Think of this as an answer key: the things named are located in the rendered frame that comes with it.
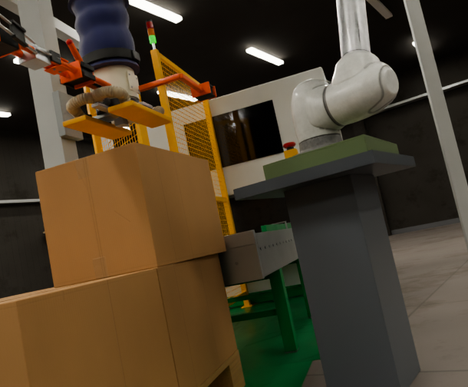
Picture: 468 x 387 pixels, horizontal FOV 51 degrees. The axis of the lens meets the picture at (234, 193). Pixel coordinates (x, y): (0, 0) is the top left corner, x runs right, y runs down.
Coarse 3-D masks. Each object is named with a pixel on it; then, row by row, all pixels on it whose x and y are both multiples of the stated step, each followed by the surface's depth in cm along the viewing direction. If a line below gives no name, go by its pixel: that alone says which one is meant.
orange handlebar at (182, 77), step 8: (24, 48) 138; (16, 56) 142; (56, 64) 152; (64, 64) 155; (48, 72) 156; (56, 72) 157; (64, 72) 161; (72, 72) 161; (96, 80) 172; (160, 80) 188; (168, 80) 187; (176, 80) 187; (184, 80) 189; (192, 80) 196; (96, 88) 179; (144, 88) 190; (200, 88) 204
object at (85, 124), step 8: (72, 120) 175; (80, 120) 174; (88, 120) 175; (96, 120) 180; (72, 128) 181; (80, 128) 183; (88, 128) 185; (96, 128) 187; (104, 128) 189; (112, 128) 191; (120, 128) 197; (104, 136) 200; (112, 136) 202; (120, 136) 205
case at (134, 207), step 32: (96, 160) 158; (128, 160) 154; (160, 160) 168; (192, 160) 193; (64, 192) 162; (96, 192) 158; (128, 192) 154; (160, 192) 162; (192, 192) 186; (64, 224) 162; (96, 224) 157; (128, 224) 153; (160, 224) 157; (192, 224) 180; (64, 256) 161; (96, 256) 157; (128, 256) 153; (160, 256) 152; (192, 256) 173
